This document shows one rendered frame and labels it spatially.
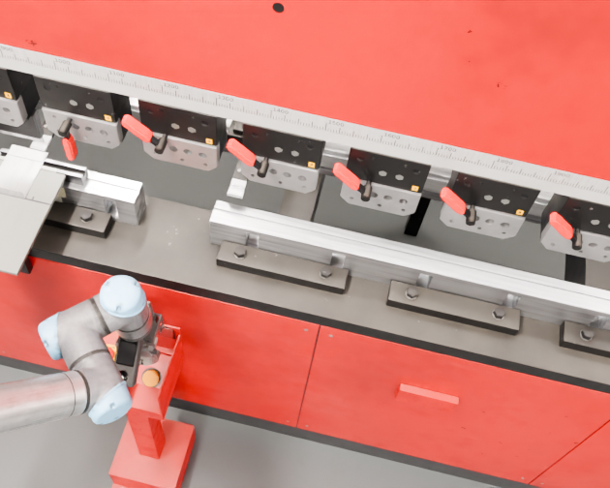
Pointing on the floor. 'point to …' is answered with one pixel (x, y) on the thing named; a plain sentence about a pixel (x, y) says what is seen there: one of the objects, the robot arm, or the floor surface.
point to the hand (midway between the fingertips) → (142, 363)
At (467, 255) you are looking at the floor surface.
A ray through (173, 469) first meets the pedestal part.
